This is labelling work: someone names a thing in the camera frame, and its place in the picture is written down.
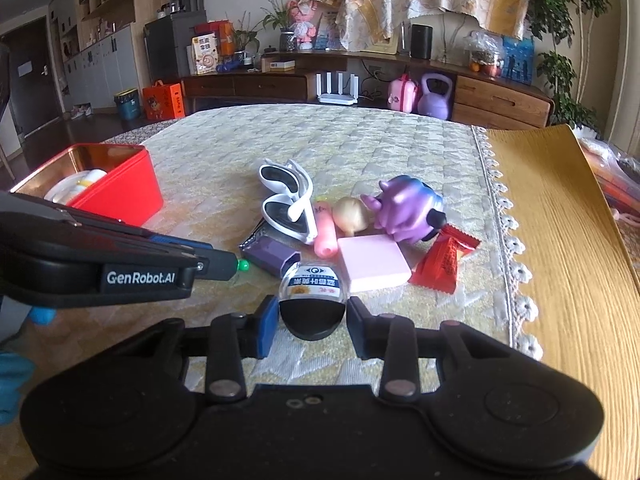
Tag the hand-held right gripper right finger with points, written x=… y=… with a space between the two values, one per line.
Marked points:
x=357 y=327

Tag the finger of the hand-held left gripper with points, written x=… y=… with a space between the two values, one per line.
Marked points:
x=165 y=244
x=217 y=266

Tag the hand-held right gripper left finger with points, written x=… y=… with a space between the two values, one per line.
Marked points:
x=267 y=322

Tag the glass ball with black base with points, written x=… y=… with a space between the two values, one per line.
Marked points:
x=312 y=320

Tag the red tin box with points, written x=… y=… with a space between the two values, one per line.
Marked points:
x=125 y=195

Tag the pink pad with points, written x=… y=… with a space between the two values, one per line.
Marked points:
x=372 y=260

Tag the white and yellow bottle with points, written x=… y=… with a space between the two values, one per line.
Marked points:
x=75 y=185

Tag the purple toy figure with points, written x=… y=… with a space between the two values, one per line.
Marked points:
x=400 y=205

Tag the person's left hand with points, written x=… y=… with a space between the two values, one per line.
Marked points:
x=12 y=385

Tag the red snack packet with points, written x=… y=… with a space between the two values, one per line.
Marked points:
x=440 y=265

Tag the white sunglasses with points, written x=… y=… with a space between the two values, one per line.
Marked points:
x=305 y=210

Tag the orange gift box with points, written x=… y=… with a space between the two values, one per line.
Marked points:
x=162 y=102

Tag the teal bucket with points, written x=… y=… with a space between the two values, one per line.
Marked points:
x=127 y=106

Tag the pair of shoes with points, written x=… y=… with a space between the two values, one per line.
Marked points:
x=81 y=111

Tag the cream quilted table cloth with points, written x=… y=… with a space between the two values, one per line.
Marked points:
x=350 y=150

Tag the white cabinets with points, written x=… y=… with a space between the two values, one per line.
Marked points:
x=100 y=75

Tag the blue toy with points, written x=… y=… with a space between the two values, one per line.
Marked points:
x=227 y=66

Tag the cereal box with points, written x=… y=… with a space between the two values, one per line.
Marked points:
x=205 y=55

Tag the black cabinet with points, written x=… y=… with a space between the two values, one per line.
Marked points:
x=167 y=50

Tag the dark door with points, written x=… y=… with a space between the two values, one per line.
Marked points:
x=30 y=80

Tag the white router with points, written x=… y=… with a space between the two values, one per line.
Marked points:
x=336 y=97

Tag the white flat box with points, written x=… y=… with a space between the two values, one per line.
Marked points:
x=277 y=64

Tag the small leafy potted plant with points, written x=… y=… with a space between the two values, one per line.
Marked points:
x=245 y=40

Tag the red gift bag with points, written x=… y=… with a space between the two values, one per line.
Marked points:
x=207 y=27

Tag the wood-pattern mat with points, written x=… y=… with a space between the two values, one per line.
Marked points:
x=560 y=235

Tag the green plant in glass vase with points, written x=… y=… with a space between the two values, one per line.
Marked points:
x=286 y=40

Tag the pink toy suitcase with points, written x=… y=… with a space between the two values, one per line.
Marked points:
x=402 y=94

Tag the purple kettlebell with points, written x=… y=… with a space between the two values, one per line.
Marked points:
x=435 y=102

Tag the pink doll figure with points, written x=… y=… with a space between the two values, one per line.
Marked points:
x=302 y=20

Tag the illustrated card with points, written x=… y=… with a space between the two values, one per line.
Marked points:
x=329 y=30

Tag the wooden TV console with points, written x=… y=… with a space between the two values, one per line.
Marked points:
x=495 y=100

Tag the black speaker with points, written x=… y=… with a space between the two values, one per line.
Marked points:
x=421 y=41

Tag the pile of plastic bags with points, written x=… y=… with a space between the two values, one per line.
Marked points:
x=612 y=175

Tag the plastic bag of fruit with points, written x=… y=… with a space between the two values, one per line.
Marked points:
x=482 y=52

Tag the blue picture card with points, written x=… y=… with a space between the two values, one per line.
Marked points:
x=517 y=60

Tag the large potted tree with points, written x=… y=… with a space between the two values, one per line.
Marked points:
x=555 y=15

